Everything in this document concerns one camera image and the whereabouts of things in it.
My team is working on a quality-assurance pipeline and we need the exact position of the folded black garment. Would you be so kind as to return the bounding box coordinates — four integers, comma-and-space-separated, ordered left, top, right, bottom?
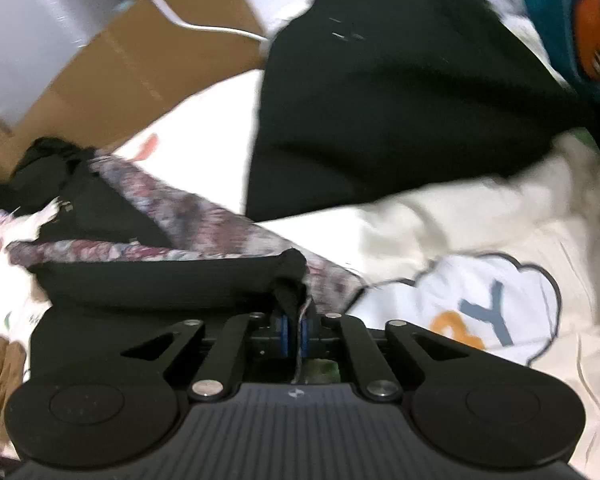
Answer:
245, 0, 600, 221

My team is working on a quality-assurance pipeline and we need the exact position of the doll in floral dress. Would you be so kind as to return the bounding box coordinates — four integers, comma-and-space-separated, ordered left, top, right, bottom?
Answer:
0, 190, 63, 246

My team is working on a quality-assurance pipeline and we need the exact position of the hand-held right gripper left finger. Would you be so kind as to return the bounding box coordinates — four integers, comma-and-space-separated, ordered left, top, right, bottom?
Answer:
120, 312, 290, 402

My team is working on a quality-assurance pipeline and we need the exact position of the teal bag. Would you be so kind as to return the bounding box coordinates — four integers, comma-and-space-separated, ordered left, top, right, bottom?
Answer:
510, 0, 600, 106

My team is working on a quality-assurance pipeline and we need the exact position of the white cable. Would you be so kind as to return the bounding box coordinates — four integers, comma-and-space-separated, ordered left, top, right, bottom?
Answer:
110, 0, 270, 42

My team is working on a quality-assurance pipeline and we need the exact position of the cream cloud print sweatshirt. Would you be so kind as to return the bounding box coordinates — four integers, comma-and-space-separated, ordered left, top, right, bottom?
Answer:
255, 130, 600, 480

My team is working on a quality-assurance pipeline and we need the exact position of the brown cardboard sheet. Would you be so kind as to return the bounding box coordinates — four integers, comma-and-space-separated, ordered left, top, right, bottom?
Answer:
0, 0, 271, 181

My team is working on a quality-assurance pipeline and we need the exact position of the grey washing machine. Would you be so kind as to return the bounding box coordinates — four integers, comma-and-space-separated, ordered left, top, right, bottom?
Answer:
0, 0, 146, 133

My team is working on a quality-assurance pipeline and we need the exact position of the crumpled black garment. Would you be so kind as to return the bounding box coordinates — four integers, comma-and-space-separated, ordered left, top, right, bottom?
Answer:
0, 136, 98, 211

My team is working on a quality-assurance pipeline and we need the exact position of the black sweatshirt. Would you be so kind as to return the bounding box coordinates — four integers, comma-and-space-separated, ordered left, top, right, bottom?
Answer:
27, 160, 311, 376

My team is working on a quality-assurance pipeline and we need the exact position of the brown garment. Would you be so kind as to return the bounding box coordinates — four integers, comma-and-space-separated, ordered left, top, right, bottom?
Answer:
0, 337, 31, 453

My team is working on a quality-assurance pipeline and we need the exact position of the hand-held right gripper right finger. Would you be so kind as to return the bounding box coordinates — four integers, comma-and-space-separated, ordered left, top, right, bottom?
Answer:
299, 312, 473, 402

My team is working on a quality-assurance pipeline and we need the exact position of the floral patterned garment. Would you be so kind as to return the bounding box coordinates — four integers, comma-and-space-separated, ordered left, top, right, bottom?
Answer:
7, 155, 366, 311

